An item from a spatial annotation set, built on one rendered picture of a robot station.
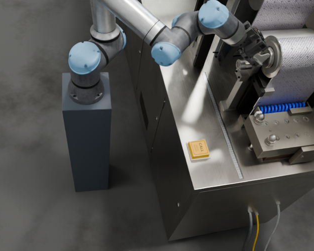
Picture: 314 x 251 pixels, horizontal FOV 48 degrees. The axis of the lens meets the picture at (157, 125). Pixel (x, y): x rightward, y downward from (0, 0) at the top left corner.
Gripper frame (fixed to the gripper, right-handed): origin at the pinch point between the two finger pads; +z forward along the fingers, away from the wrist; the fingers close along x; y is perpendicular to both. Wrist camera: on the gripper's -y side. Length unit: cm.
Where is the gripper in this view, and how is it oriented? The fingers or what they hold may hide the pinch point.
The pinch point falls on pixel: (257, 62)
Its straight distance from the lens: 132.4
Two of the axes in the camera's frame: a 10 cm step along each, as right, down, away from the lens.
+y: 7.3, -4.7, -5.0
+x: -2.1, -8.4, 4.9
